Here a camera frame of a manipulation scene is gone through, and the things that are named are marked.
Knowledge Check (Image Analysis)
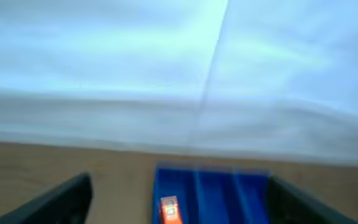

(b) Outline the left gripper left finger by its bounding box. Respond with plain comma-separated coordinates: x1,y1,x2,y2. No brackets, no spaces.
0,172,94,224

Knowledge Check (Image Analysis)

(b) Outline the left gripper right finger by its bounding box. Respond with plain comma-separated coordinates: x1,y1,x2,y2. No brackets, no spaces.
267,175,358,224

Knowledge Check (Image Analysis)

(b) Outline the orange candy box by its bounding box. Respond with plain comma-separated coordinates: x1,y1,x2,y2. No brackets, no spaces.
158,195,185,224

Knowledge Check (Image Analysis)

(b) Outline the blue tray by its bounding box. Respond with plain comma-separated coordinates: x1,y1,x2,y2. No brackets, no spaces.
150,161,272,224

